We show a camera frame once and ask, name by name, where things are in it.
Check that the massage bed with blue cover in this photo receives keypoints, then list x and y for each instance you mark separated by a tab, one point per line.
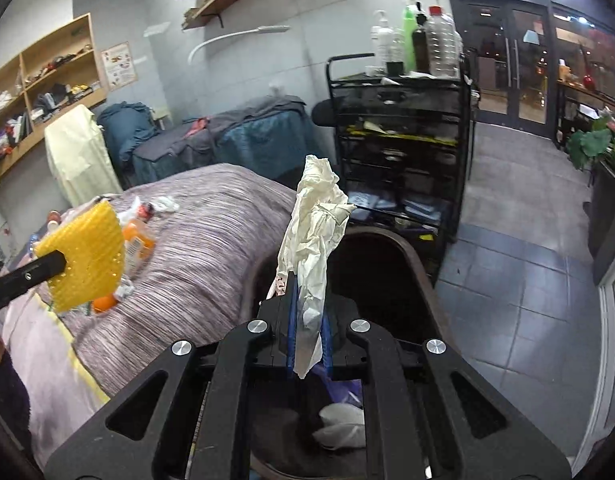
237	135

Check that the white crumpled tissue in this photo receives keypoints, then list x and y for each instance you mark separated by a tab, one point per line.
165	203

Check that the wooden bookshelf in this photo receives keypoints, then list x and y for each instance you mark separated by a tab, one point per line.
42	95

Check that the clear bottle with orange drink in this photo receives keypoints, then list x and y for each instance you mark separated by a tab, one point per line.
137	245

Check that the striped purple blanket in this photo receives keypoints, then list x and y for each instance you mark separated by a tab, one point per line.
197	260

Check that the large clear red-capped bottle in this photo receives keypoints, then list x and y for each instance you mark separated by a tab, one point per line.
443	42

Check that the dark planter box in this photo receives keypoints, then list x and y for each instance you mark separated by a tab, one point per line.
610	220

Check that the orange bottle cap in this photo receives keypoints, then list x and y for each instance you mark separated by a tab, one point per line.
104	303

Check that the pale yellow cloth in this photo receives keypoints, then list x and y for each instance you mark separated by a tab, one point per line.
79	155

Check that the green plastic bottle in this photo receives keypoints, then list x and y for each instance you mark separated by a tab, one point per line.
410	35

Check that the black mesh trolley cart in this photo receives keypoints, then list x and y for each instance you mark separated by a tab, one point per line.
402	160

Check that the wall poster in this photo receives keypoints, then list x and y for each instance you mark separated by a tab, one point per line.
119	66

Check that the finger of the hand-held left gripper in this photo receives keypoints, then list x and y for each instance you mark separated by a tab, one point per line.
32	272

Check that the yellow foam fruit net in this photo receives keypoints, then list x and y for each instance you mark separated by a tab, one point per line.
89	255

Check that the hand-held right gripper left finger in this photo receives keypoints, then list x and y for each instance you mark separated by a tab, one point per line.
291	332

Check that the dark brown trash bin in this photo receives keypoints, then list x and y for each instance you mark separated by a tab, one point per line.
387	270

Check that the white pump bottle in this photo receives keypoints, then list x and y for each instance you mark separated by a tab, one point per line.
381	40

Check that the glass double door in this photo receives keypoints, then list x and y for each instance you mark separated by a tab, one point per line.
507	60

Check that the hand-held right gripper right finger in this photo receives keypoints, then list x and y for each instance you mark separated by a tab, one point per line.
328	345

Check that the teal cloth pile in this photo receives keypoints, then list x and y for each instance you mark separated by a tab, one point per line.
125	127

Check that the white crumpled paper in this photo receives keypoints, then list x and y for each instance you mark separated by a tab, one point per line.
340	425

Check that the cream latex glove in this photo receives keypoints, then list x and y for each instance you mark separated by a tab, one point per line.
312	240

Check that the pink bed sheet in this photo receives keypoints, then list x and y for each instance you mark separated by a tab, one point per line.
42	360

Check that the dark glass bottle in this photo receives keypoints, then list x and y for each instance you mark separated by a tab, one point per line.
420	47

